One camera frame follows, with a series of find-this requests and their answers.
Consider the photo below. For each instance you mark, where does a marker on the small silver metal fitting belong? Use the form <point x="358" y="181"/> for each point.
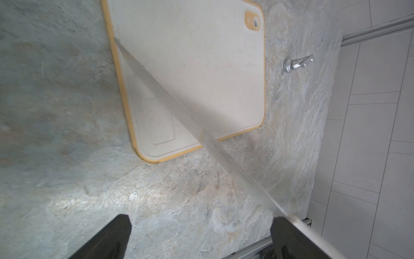
<point x="293" y="64"/>

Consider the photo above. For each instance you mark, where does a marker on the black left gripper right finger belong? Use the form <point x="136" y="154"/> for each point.
<point x="290" y="243"/>

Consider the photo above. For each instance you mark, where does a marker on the beige cutting board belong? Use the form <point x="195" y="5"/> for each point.
<point x="209" y="55"/>

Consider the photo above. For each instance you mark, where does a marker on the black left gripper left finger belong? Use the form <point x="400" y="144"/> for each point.
<point x="110" y="243"/>

